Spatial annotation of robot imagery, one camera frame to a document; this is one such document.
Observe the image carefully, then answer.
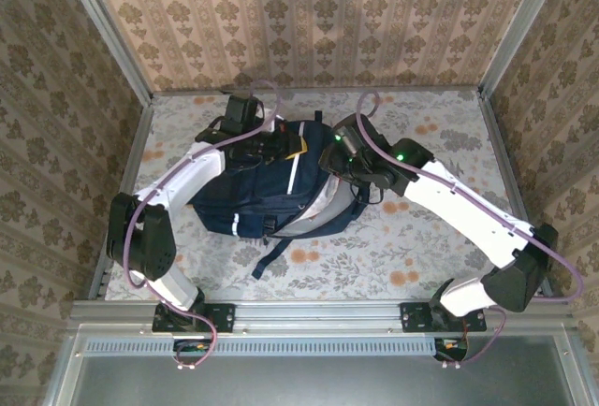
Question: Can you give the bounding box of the navy blue backpack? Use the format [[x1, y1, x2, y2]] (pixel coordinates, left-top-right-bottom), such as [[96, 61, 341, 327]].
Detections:
[[191, 110, 375, 280]]

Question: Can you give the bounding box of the floral patterned table cloth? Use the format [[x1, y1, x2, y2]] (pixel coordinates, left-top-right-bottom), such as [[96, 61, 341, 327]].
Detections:
[[105, 89, 547, 302]]

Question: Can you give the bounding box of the grey metal cabinet top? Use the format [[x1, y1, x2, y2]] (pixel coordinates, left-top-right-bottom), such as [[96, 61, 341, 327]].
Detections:
[[44, 324, 599, 406]]

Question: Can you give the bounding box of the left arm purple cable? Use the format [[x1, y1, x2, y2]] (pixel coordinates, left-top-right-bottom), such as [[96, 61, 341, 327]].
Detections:
[[125, 79, 282, 370]]

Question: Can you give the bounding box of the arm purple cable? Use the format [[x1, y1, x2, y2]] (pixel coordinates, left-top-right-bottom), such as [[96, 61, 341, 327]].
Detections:
[[125, 79, 282, 370], [356, 91, 586, 370]]

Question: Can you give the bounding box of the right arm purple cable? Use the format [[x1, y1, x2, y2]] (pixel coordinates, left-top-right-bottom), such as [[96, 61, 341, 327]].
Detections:
[[356, 91, 586, 370]]

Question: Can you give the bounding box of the aluminium side rail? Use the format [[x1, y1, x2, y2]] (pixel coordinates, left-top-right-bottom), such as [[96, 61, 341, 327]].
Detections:
[[87, 105, 155, 302], [476, 92, 556, 297]]

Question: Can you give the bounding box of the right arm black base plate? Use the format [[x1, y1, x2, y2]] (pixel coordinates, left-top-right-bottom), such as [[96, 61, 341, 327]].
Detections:
[[400, 301, 488, 334]]

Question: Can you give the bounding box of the aluminium frame post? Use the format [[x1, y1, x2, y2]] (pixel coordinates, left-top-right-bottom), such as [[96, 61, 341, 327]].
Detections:
[[54, 0, 154, 108], [476, 0, 570, 98]]

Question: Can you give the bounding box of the aluminium frame rail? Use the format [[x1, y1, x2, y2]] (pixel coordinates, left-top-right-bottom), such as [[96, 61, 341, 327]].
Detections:
[[69, 297, 575, 335]]

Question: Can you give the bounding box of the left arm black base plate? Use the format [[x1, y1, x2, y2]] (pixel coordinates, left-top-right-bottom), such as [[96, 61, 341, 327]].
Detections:
[[152, 301, 235, 334]]

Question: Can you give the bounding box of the grey slotted cable duct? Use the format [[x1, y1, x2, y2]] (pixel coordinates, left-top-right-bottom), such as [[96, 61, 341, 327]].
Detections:
[[83, 336, 439, 356]]

